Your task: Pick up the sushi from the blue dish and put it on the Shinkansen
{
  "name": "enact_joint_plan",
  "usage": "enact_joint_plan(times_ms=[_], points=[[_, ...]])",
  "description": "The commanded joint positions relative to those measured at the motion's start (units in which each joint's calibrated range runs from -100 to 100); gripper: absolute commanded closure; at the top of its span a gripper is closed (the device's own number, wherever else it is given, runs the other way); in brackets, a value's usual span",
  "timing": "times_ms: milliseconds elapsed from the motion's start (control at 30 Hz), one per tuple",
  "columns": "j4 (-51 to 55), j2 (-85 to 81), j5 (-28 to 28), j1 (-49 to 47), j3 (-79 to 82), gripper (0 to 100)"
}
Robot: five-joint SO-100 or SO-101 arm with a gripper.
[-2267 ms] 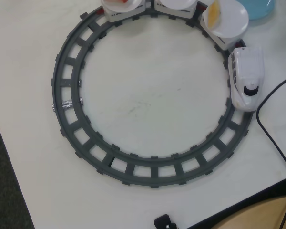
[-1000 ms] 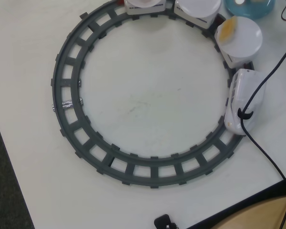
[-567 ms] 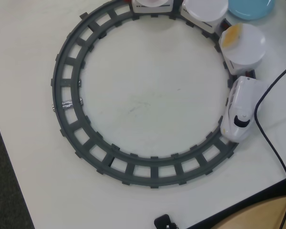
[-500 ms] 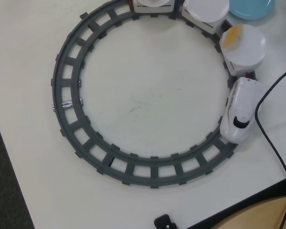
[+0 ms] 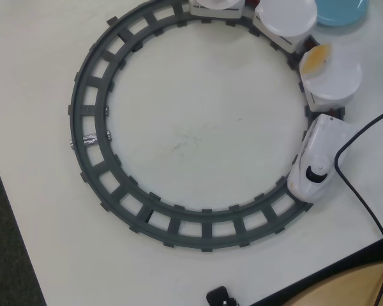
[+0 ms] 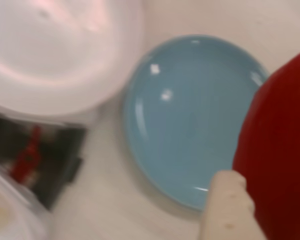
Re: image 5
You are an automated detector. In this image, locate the white Shinkansen toy locomotive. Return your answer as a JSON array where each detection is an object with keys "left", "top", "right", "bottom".
[{"left": 287, "top": 113, "right": 358, "bottom": 202}]

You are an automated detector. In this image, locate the orange yellow sushi piece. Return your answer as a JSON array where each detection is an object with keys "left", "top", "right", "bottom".
[{"left": 301, "top": 44, "right": 333, "bottom": 77}]

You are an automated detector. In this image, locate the white plate with orange sushi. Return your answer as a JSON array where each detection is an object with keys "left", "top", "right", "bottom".
[{"left": 298, "top": 44, "right": 362, "bottom": 112}]

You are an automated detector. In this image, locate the white plate with red sushi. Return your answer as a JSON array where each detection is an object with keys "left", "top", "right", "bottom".
[{"left": 252, "top": 0, "right": 318, "bottom": 54}]

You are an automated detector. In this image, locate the light blue round dish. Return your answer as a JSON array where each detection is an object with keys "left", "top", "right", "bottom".
[{"left": 315, "top": 0, "right": 370, "bottom": 27}]

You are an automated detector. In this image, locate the silver foil tape strip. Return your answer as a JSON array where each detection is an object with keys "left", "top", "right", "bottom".
[{"left": 82, "top": 133, "right": 99, "bottom": 147}]

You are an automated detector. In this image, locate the grey circular toy train track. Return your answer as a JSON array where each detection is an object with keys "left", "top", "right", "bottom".
[{"left": 67, "top": 0, "right": 347, "bottom": 254}]

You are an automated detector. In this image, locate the black plug adapter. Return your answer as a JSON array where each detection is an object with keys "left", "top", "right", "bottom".
[{"left": 206, "top": 286, "right": 239, "bottom": 306}]

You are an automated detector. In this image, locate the black power cable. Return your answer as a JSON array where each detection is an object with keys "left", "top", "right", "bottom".
[{"left": 333, "top": 105, "right": 383, "bottom": 306}]

